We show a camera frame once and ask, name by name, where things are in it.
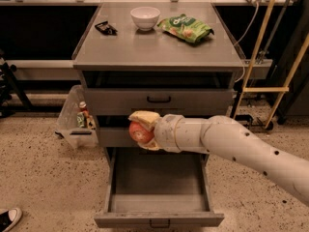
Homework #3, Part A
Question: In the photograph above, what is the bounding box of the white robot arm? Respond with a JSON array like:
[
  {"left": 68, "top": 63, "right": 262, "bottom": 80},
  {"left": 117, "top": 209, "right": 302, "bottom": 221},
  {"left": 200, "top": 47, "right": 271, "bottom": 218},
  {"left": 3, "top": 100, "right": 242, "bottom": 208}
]
[{"left": 128, "top": 111, "right": 309, "bottom": 205}]

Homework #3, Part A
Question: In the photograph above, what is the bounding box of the clear plastic bin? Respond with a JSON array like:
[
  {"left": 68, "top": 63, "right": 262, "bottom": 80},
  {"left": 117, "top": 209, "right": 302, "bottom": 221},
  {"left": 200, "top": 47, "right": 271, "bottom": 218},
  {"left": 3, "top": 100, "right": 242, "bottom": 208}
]
[{"left": 56, "top": 85, "right": 98, "bottom": 149}]

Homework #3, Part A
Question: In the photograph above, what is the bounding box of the black snack wrapper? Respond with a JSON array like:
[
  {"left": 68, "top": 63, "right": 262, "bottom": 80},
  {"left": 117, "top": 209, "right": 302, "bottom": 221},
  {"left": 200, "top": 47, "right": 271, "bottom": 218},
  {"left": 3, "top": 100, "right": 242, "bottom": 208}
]
[{"left": 95, "top": 21, "right": 117, "bottom": 35}]

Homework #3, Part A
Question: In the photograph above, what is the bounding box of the grey drawer cabinet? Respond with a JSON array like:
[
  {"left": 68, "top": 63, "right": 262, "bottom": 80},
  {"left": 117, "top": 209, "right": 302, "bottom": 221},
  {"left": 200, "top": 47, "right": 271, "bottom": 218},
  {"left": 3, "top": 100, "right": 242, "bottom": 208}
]
[{"left": 70, "top": 1, "right": 246, "bottom": 162}]

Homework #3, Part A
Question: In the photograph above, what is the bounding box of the green chip bag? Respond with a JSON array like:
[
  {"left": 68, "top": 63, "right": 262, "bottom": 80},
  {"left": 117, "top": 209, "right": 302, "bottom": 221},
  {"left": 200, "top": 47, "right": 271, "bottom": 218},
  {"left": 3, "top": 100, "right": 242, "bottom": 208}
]
[{"left": 157, "top": 14, "right": 214, "bottom": 44}]

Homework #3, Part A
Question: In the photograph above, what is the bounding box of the yellow ladder frame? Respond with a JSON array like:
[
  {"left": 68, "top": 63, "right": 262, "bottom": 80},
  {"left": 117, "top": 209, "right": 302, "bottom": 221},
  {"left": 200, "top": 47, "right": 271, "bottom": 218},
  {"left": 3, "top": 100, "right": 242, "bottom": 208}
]
[{"left": 231, "top": 0, "right": 309, "bottom": 129}]

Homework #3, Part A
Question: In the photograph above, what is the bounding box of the grey bottom drawer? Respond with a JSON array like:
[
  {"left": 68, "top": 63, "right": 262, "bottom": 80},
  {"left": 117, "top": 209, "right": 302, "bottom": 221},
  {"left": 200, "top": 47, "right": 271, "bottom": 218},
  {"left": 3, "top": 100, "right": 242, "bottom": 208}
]
[{"left": 95, "top": 148, "right": 224, "bottom": 229}]

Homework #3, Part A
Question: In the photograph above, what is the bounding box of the white bowl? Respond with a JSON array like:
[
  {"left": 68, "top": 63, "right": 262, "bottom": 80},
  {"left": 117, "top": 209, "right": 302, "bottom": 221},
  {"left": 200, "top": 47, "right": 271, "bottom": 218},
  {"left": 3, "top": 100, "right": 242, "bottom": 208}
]
[{"left": 130, "top": 7, "right": 160, "bottom": 31}]

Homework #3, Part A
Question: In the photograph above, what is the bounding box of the grey top drawer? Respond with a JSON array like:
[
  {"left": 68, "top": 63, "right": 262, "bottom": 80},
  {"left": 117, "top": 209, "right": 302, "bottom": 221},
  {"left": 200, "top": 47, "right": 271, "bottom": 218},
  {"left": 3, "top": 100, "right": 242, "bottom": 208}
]
[{"left": 84, "top": 88, "right": 233, "bottom": 116}]

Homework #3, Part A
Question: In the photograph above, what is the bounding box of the green can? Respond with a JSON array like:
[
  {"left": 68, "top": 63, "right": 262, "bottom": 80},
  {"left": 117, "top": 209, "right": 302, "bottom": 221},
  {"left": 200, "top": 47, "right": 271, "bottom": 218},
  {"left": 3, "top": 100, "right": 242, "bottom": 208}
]
[{"left": 76, "top": 112, "right": 85, "bottom": 128}]

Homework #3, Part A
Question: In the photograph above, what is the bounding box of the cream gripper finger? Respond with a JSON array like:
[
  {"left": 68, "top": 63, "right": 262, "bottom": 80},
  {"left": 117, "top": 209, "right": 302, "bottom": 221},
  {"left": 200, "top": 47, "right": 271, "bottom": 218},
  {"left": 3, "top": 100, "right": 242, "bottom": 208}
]
[
  {"left": 128, "top": 110, "right": 160, "bottom": 131},
  {"left": 138, "top": 138, "right": 160, "bottom": 151}
]

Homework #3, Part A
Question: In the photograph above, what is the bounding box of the red apple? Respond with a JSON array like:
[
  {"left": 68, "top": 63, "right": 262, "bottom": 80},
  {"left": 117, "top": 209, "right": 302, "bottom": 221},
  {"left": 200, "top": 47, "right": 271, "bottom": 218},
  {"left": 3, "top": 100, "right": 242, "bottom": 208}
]
[{"left": 129, "top": 122, "right": 155, "bottom": 143}]

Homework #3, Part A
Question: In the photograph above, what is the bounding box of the grey drawer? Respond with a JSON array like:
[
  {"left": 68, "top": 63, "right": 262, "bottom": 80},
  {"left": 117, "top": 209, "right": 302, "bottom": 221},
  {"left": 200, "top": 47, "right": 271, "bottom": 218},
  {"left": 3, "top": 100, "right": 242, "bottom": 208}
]
[
  {"left": 95, "top": 148, "right": 224, "bottom": 229},
  {"left": 96, "top": 127, "right": 221, "bottom": 148},
  {"left": 84, "top": 88, "right": 233, "bottom": 116}
]

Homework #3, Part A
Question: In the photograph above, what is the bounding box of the black stand left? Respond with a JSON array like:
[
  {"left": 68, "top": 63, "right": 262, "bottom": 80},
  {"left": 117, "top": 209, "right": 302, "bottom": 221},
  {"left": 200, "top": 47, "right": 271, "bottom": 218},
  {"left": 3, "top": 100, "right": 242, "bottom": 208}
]
[{"left": 0, "top": 50, "right": 33, "bottom": 118}]

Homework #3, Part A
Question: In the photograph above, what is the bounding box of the grey middle drawer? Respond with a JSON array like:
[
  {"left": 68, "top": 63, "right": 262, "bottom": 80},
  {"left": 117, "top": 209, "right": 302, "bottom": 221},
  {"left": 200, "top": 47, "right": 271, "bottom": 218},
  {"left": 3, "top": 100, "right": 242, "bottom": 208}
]
[{"left": 96, "top": 127, "right": 221, "bottom": 148}]

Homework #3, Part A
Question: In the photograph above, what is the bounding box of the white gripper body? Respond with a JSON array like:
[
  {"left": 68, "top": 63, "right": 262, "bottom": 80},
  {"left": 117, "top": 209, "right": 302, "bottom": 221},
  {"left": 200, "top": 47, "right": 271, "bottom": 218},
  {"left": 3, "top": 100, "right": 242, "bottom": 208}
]
[{"left": 154, "top": 114, "right": 183, "bottom": 153}]

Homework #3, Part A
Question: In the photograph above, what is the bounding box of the black white sneaker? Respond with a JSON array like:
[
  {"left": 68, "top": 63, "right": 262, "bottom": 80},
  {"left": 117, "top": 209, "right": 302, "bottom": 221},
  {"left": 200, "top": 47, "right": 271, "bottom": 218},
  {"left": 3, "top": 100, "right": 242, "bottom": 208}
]
[{"left": 0, "top": 208, "right": 23, "bottom": 232}]

